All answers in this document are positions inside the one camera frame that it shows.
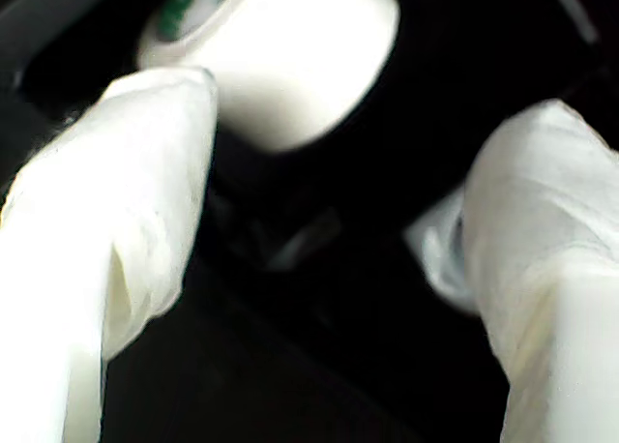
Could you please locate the black tray with wells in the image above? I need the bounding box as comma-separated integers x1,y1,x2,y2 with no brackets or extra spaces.
0,0,619,328

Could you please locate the white tape roll green print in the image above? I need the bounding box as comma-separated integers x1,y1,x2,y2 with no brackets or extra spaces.
136,0,401,153

